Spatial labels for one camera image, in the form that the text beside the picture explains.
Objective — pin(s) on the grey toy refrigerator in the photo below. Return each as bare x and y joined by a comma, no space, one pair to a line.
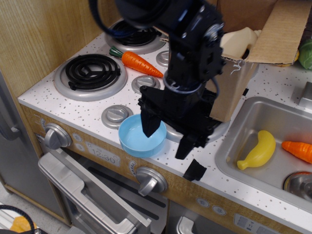
19,169

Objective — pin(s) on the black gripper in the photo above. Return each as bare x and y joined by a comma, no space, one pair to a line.
187,113

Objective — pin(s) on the black burner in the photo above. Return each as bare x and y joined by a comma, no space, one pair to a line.
175,136
90,77
141,42

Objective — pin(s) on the green toy cabbage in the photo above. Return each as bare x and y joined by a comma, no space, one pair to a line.
305,54

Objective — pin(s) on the silver stovetop knob front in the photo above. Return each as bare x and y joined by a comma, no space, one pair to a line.
113,116

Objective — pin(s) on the silver toy sink basin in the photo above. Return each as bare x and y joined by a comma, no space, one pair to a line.
285,123

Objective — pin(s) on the orange toy carrot in sink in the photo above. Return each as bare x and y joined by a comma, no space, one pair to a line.
300,150

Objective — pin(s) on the grey toy faucet base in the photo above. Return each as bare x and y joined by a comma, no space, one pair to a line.
306,96

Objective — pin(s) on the silver lower cabinet handle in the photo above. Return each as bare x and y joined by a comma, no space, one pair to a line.
184,226

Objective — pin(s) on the rear left black burner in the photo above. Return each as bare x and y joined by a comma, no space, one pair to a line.
141,42

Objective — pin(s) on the silver stovetop knob rear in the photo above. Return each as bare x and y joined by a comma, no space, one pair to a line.
162,58

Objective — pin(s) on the yellow toy banana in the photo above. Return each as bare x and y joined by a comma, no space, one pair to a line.
261,153

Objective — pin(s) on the silver stovetop knob middle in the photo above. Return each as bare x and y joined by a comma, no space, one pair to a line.
144,80

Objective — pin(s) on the silver oven dial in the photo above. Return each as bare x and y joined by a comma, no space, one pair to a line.
56,137
150,181

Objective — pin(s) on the light blue plastic bowl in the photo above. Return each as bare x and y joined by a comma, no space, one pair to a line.
136,143

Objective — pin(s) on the orange toy carrot on stove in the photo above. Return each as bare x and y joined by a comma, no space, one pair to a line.
135,62

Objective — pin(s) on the silver oven dial right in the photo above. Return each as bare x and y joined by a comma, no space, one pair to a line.
150,181

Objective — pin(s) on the black tape piece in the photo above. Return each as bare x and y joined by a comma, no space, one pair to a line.
195,171

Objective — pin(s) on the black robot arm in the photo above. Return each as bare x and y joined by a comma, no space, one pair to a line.
195,29

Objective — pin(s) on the front left black burner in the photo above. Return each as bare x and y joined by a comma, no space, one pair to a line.
90,77

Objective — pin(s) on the silver oven dial left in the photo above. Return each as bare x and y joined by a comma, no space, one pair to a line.
56,137

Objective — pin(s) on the cream toy jug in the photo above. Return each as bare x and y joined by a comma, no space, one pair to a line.
240,42

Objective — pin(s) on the brown cardboard box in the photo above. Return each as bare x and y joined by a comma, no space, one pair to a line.
279,26

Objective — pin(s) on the silver oven door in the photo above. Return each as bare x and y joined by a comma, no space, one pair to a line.
101,201

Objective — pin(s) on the orange object on floor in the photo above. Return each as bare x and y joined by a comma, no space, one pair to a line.
20,224

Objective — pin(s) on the oven clock display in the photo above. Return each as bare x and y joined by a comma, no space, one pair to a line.
103,154

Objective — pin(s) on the front right black burner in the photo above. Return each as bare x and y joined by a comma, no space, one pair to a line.
175,136

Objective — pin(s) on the silver stovetop knob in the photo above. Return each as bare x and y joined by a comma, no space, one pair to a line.
144,80
113,116
162,58

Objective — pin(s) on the silver sink drain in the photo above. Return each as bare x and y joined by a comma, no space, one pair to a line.
299,184

